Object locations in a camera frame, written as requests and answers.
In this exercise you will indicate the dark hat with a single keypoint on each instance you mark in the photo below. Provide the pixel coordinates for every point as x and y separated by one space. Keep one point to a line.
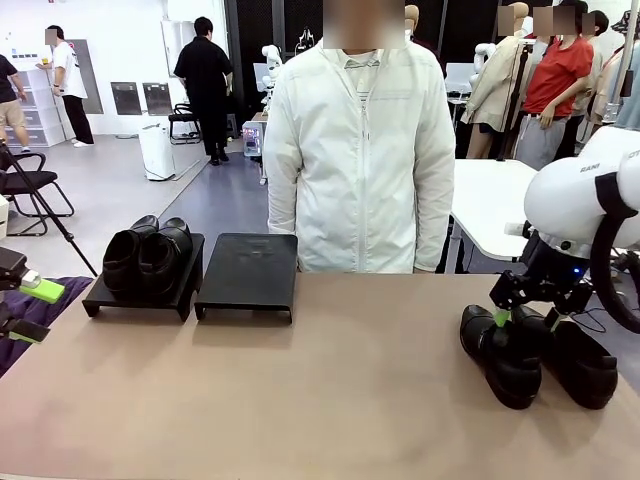
627 22

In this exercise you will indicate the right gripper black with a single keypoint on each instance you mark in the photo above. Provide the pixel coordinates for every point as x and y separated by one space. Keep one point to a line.
545 285

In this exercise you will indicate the black shoe stand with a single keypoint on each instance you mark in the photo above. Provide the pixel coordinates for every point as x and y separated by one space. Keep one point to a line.
250 275
140 306

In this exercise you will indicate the purple cloth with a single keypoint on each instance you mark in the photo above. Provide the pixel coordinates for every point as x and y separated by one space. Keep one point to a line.
35 309

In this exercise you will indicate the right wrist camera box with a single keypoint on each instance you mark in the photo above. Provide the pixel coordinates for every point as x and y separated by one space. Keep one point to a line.
515 230

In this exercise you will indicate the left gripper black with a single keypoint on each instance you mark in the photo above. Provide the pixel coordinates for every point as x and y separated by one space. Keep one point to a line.
10 265

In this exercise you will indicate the mannequin in beige jacket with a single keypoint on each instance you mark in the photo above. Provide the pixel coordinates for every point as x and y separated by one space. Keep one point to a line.
492 85

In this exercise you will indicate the man in white shirt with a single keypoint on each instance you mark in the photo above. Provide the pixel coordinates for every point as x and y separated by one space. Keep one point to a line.
67 75

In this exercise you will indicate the mannequin in red shirt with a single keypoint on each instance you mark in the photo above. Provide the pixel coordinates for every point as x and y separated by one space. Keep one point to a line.
555 80

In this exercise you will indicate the small grey wall panel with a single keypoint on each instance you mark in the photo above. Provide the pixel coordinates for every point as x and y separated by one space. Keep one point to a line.
125 97
157 98

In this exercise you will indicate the bare mannequin head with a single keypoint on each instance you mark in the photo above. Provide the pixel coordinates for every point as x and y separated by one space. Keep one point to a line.
411 20

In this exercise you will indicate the small wooden desk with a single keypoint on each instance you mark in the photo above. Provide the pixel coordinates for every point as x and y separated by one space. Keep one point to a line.
260 117

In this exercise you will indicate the metal wall cabinet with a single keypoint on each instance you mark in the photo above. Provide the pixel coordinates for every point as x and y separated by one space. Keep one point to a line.
172 37

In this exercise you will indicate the person's right forearm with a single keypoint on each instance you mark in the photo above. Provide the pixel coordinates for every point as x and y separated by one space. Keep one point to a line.
282 235

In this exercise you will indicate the person in beige top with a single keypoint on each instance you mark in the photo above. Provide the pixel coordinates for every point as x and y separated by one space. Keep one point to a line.
597 60

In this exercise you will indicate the white metal pole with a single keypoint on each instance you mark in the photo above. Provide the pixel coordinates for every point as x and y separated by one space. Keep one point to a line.
624 65

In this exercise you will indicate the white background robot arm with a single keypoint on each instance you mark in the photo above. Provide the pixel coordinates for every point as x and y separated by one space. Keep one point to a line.
482 52
272 55

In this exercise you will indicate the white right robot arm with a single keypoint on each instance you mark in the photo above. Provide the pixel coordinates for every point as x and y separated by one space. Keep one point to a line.
565 200

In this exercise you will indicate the black office chair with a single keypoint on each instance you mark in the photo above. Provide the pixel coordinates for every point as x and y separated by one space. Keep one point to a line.
182 120

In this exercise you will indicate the computer with coloured lights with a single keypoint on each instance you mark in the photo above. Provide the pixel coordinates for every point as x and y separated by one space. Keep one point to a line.
251 142

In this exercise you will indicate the teal garment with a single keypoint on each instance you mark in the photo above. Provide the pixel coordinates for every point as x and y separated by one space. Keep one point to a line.
631 112

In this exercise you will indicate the tall grey wall panel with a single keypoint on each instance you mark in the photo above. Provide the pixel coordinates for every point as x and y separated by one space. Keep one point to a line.
96 85

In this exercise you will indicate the white drawer units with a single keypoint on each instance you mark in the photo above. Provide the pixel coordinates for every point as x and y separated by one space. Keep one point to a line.
35 115

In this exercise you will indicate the black leather dress shoe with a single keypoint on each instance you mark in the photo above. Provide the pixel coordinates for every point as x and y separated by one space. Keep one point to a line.
122 260
505 370
167 260
580 370

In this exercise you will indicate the white table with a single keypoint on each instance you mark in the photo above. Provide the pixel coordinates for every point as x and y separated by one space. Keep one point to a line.
485 200

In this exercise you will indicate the man in khaki shorts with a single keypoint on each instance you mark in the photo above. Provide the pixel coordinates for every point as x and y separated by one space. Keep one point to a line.
7 85

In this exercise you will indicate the black folding chair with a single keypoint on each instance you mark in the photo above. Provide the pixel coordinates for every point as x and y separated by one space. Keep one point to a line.
30 180

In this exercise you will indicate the mannequin in light beige clothes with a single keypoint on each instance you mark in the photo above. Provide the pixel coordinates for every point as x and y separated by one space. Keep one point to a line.
607 85

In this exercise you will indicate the white air purifier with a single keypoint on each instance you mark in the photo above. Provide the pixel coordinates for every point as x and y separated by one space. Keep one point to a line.
157 155

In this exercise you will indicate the man in black clothes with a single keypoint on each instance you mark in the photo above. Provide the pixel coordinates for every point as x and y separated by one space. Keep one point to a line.
202 75

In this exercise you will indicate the person's left forearm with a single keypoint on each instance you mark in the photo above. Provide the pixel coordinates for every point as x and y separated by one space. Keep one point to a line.
435 235

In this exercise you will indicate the person in white jacket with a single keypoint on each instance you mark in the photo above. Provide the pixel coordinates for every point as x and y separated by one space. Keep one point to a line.
360 175

